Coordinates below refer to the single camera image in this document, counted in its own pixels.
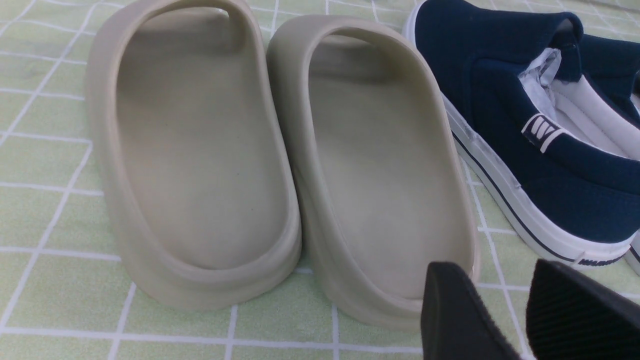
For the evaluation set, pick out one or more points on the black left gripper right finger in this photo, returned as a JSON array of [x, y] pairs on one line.
[[569, 316]]

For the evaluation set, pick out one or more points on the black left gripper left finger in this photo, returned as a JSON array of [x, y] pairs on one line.
[[455, 324]]

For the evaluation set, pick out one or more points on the navy left slip-on shoe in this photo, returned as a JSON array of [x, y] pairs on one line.
[[498, 72]]

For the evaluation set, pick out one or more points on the navy slip-on shoe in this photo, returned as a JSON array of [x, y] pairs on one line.
[[608, 92], [498, 72]]

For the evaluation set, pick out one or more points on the navy right slip-on shoe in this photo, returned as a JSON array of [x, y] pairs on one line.
[[608, 92]]

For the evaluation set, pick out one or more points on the tan right slide slipper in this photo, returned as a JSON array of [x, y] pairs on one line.
[[379, 184]]

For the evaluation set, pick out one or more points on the tan slide slipper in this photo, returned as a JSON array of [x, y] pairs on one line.
[[194, 169], [379, 184]]

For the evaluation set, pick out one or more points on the tan left slide slipper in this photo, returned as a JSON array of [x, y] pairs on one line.
[[194, 169]]

